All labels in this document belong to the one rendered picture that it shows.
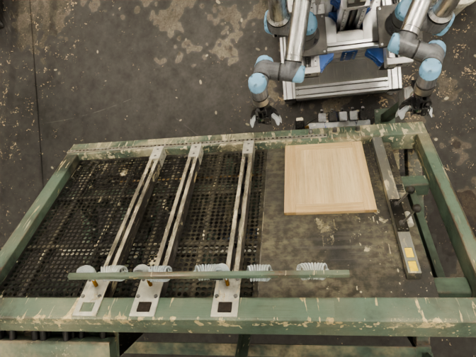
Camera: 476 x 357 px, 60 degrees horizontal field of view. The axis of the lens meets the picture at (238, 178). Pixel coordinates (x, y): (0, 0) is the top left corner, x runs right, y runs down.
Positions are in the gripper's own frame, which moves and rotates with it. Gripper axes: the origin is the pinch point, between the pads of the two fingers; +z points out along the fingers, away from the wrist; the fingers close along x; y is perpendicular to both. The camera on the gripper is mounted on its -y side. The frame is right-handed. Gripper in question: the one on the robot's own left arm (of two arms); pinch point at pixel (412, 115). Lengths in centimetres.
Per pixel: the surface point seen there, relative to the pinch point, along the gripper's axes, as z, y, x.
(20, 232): 14, 47, -197
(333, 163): 37, 3, -34
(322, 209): 23, 36, -42
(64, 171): 34, 0, -195
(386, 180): 27.3, 19.7, -10.2
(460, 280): 13, 73, 10
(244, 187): 23, 22, -82
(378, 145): 39.1, -8.3, -9.4
